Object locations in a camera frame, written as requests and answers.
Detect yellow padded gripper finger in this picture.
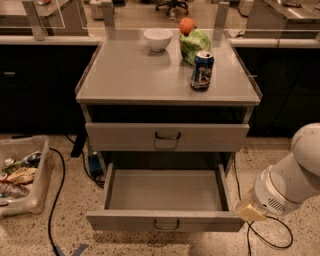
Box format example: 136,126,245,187
235,190,267,222

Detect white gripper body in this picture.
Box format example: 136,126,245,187
253,166,301,216

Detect grey drawer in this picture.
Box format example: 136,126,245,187
86,122,249,152
87,165,244,232

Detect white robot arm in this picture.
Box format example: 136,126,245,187
235,123,320,221

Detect grey metal drawer cabinet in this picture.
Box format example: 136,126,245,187
74,27,264,174

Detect blue soda can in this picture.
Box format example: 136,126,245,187
191,51,214,91

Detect blue power adapter box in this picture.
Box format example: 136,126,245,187
88,153,103,177

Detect green chip bag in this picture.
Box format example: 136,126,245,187
180,29,211,66

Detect orange fruit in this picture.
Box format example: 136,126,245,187
179,18,195,36

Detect white ceramic bowl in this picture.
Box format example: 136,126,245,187
143,28,173,51

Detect black office chair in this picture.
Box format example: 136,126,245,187
155,0,189,17

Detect clear plastic bin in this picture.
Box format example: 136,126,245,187
0,135,53,218

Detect snack items in bin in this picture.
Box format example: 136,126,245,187
0,151,42,198

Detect black floor cable right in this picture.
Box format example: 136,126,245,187
232,156,295,256

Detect black floor cable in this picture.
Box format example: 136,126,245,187
232,156,295,256
47,133,106,256

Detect black floor cable left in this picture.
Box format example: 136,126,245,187
47,133,106,256

